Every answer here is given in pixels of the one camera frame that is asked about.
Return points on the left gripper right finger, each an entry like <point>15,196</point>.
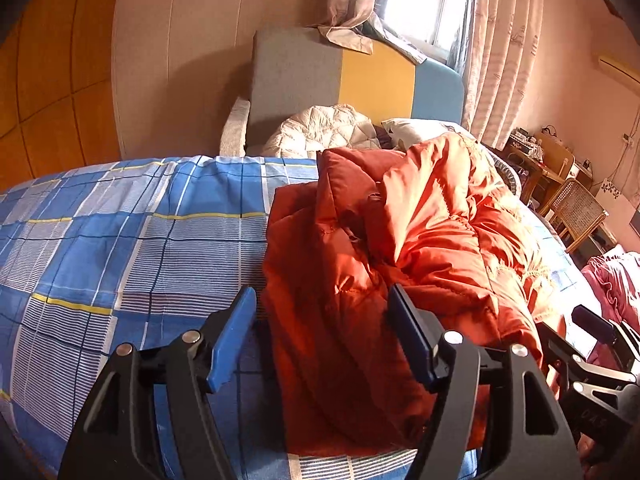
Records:
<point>526,435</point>

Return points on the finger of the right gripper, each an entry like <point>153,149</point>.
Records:
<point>602,330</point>

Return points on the pink ruffled fabric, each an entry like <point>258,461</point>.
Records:
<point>615,279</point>

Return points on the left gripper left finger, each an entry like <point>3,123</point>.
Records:
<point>151,406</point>

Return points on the wooden desk with clutter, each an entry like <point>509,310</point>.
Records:
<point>544,164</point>

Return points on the beige curtain right panel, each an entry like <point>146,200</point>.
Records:
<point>502,53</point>

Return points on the blue plaid bed sheet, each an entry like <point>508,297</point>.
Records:
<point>141,251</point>

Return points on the cream quilted down jacket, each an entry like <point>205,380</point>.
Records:
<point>318,128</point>

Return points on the white air conditioner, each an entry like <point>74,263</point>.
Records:
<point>619,72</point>

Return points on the white bird print pillow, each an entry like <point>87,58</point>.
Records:
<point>404,132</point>

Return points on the rattan wooden chair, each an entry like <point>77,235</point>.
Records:
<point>577,219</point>

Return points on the white padded bed rail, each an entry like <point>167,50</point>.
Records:
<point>233,136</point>

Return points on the orange down jacket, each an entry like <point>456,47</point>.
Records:
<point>435,219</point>

